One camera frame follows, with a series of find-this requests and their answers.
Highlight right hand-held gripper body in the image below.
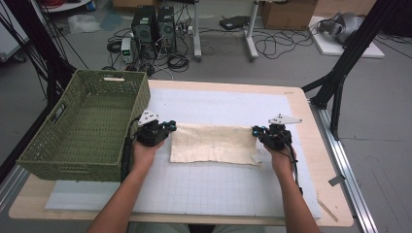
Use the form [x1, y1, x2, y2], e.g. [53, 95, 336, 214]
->
[261, 114, 303, 151]

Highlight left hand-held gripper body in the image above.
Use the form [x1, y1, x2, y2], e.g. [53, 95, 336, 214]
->
[134, 109, 170, 148]

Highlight cream printed cloth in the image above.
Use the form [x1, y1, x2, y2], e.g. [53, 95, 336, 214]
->
[169, 122, 265, 172]

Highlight green woven plastic basket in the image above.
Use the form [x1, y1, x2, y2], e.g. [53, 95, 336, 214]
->
[17, 69, 152, 183]

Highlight person's right hand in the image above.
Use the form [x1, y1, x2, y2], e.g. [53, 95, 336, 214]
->
[263, 144, 297, 179]

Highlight person's left hand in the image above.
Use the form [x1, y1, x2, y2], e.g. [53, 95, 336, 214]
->
[130, 139, 166, 175]

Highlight white grid cutting mat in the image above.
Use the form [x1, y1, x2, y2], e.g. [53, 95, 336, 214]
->
[45, 86, 324, 219]

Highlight grey tape piece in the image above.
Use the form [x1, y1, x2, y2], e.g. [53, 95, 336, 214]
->
[327, 175, 346, 187]

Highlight small white power supply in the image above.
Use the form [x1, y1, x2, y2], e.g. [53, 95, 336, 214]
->
[120, 37, 134, 64]

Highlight thin wooden stick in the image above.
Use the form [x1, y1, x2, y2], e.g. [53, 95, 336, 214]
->
[316, 190, 340, 223]

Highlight black computer tower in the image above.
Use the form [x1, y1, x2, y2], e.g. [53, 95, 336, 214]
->
[130, 6, 159, 60]
[157, 6, 178, 54]

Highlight power strip with plugs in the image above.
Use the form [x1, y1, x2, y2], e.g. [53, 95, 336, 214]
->
[176, 23, 195, 37]

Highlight white desk leg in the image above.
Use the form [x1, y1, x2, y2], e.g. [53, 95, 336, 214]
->
[244, 0, 260, 62]
[192, 0, 204, 62]

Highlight person's trousers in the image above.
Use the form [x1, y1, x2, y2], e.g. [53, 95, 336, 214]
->
[127, 221, 266, 233]

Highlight flat black device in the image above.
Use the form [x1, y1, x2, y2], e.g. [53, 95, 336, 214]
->
[219, 15, 251, 31]

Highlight white floor board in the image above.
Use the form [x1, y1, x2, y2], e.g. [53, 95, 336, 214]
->
[308, 16, 386, 59]

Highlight brown cardboard box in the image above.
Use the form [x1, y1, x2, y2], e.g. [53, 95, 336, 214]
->
[261, 0, 319, 31]

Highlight clear plastic bag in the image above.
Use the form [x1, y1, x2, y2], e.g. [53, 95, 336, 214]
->
[67, 14, 102, 35]

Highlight grey headset device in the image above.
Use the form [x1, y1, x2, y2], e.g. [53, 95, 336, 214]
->
[318, 12, 365, 45]

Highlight white cabinet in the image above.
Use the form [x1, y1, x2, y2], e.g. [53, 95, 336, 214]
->
[0, 0, 31, 63]

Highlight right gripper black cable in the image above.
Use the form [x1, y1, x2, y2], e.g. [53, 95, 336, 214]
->
[281, 131, 304, 196]

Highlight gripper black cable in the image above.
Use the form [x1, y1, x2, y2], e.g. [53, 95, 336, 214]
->
[120, 117, 141, 183]
[281, 131, 304, 196]

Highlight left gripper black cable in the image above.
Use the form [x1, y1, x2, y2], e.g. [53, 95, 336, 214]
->
[120, 117, 141, 183]

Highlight coiled black cable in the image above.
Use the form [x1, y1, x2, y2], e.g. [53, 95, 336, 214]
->
[166, 52, 190, 73]

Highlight aluminium rail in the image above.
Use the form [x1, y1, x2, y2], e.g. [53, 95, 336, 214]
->
[310, 102, 379, 233]

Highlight black floor cables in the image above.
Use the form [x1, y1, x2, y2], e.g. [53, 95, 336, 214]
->
[252, 28, 316, 61]

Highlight black cable loops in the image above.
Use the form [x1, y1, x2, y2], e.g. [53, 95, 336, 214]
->
[106, 28, 134, 71]

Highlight black metal frame stand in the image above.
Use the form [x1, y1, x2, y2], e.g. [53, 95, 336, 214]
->
[300, 0, 403, 141]
[0, 0, 79, 183]

